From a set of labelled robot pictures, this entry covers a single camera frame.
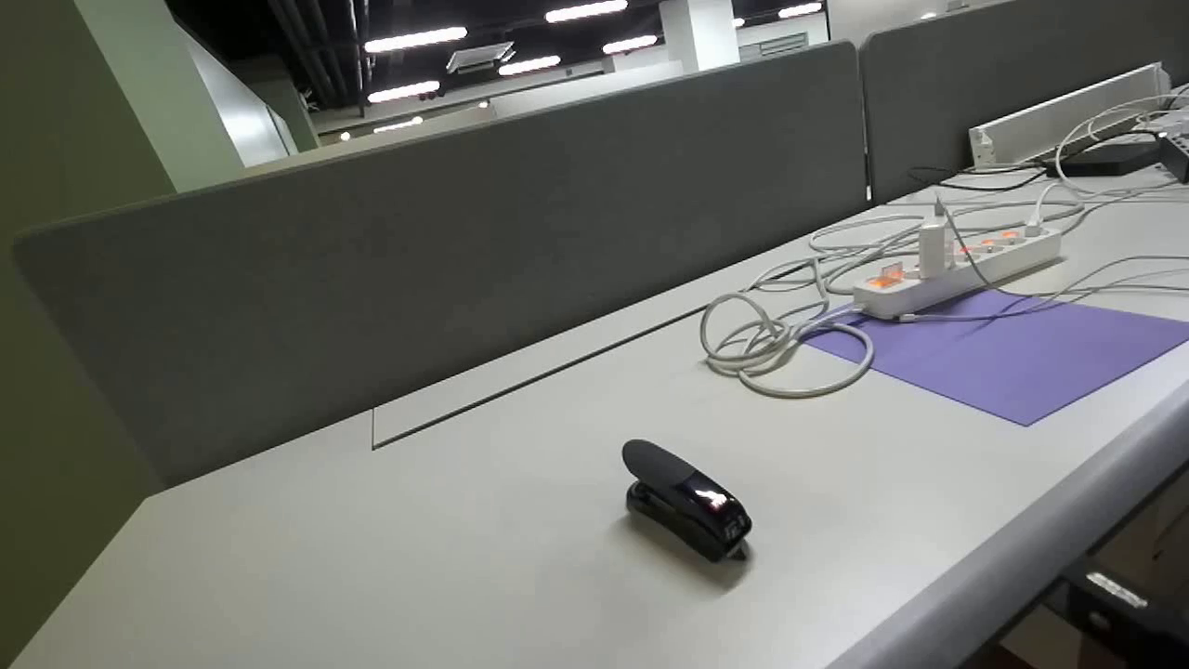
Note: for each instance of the white power strip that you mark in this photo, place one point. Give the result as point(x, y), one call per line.
point(902, 287)

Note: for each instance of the black stapler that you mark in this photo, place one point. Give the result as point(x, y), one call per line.
point(684, 499)

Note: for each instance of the white charger adapter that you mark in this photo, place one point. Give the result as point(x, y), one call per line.
point(932, 242)

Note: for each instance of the grey desk divider panel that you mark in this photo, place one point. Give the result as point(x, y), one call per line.
point(234, 317)

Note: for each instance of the purple paper mat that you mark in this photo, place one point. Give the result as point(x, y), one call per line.
point(1015, 358)

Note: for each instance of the black device on desk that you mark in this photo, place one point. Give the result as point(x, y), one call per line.
point(1114, 157)

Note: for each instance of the white cable tray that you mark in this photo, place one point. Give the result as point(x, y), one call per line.
point(1031, 131)

